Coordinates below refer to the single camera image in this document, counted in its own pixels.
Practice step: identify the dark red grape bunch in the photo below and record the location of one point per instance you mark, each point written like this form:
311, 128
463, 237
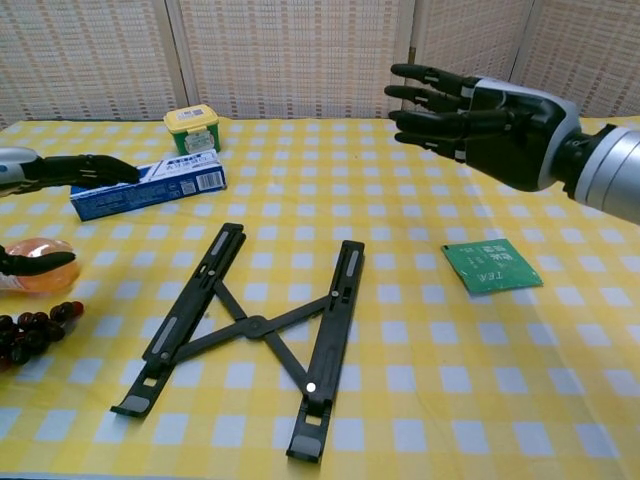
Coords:
30, 332

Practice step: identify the woven folding screen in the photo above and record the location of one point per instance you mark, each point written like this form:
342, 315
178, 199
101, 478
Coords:
300, 50

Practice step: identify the orange drink bottle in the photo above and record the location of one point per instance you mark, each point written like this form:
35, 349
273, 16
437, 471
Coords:
50, 281

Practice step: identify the brass screen hinge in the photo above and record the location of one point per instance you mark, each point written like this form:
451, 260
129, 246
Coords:
412, 54

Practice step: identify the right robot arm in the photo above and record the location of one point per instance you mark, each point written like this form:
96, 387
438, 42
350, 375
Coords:
610, 175

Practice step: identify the yellow green lidded container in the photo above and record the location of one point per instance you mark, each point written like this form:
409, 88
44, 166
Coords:
190, 120

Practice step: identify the yellow checkered tablecloth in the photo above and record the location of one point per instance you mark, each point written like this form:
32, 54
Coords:
450, 375

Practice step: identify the black folding laptop stand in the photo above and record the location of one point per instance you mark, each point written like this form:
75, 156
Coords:
255, 327

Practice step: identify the blue toothpaste box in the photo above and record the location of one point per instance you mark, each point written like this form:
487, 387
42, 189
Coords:
200, 177

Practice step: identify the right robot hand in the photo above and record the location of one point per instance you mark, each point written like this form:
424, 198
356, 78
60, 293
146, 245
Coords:
520, 135

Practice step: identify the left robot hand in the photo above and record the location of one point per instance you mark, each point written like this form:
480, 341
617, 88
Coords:
75, 170

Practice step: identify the green tea sachet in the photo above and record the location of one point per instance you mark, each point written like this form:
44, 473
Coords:
492, 267

